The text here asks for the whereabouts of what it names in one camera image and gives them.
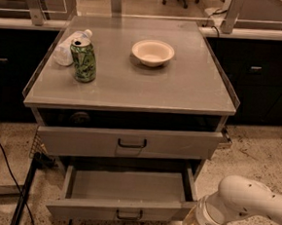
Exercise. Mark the white bowl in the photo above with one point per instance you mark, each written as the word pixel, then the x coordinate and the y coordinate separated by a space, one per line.
pixel 152 53

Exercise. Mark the clear acrylic barrier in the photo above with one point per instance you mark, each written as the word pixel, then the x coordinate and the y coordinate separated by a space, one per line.
pixel 247 19

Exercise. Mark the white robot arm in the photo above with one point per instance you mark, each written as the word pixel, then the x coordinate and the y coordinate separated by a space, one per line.
pixel 236 199

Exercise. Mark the black stand pole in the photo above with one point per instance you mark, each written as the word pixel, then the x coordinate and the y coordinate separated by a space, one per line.
pixel 39 161

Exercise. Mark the grey drawer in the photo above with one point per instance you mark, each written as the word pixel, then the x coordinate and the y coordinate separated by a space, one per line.
pixel 82 142
pixel 126 190

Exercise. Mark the grey drawer cabinet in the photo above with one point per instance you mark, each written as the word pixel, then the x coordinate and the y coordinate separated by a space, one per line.
pixel 188 93

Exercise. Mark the green soda can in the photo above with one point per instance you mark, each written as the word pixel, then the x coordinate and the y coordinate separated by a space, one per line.
pixel 84 59

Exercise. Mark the dark counter cabinets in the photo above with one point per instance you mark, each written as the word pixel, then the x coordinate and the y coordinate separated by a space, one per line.
pixel 253 67

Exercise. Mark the clear plastic water bottle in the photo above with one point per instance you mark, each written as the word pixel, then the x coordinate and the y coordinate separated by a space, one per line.
pixel 62 53

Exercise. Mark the grey top drawer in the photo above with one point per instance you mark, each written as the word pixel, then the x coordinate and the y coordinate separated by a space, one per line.
pixel 82 142

